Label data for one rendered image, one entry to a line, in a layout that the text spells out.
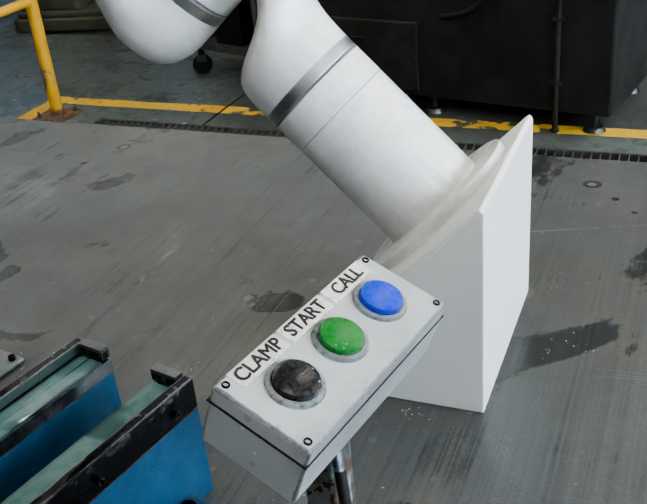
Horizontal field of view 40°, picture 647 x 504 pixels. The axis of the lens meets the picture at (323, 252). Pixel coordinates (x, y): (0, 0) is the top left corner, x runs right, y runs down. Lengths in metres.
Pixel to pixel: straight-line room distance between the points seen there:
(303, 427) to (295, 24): 0.50
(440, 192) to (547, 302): 0.25
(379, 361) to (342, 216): 0.76
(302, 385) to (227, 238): 0.78
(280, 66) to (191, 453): 0.38
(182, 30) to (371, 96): 0.20
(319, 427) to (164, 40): 0.54
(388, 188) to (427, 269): 0.11
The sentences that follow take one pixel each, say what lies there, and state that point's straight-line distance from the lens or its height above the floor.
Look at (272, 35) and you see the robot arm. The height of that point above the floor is 1.15.
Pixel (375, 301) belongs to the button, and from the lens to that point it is 0.58.
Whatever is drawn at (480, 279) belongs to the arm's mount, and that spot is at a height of 0.96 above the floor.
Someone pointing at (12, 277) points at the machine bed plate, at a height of 0.80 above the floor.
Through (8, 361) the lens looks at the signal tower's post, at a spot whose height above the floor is 0.81.
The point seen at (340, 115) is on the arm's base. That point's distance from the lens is 0.90.
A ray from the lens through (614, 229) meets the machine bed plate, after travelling 1.26.
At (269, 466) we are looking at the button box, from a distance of 0.53.
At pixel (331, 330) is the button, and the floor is 1.07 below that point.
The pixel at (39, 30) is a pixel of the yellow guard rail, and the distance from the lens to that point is 4.42.
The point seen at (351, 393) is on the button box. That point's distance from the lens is 0.53.
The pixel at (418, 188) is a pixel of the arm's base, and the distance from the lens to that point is 0.91.
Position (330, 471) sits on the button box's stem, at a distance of 0.62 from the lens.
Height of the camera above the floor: 1.38
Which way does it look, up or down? 29 degrees down
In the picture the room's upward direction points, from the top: 6 degrees counter-clockwise
